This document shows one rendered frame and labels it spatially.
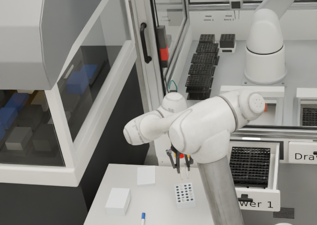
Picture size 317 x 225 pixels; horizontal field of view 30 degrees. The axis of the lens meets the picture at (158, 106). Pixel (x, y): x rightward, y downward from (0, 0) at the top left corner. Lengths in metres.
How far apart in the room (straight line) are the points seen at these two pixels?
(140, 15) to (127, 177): 0.84
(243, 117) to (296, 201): 1.19
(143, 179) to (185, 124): 1.07
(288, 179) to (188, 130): 1.19
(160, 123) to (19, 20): 0.72
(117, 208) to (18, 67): 0.76
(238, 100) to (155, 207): 0.99
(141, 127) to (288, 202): 1.00
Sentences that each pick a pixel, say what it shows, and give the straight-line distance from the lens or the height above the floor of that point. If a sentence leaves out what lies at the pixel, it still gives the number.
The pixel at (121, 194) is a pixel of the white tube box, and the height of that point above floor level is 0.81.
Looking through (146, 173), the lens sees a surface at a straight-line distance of 2.89.
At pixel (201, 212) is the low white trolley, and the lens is 2.68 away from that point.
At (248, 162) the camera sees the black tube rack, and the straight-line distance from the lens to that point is 2.70.
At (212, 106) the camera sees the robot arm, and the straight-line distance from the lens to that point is 1.85.
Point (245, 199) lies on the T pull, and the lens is 2.51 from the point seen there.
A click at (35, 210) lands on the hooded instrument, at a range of 3.20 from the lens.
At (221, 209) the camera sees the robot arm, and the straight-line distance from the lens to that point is 1.98.
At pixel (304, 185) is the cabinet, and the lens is 2.94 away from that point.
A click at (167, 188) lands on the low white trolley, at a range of 2.82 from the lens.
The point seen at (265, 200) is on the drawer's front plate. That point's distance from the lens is 2.55.
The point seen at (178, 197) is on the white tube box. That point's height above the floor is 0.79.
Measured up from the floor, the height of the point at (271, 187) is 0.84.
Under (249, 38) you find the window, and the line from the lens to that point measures 2.50.
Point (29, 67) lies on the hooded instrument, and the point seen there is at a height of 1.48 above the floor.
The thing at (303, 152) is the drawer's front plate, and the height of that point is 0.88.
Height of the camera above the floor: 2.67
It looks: 35 degrees down
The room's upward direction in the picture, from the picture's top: 9 degrees counter-clockwise
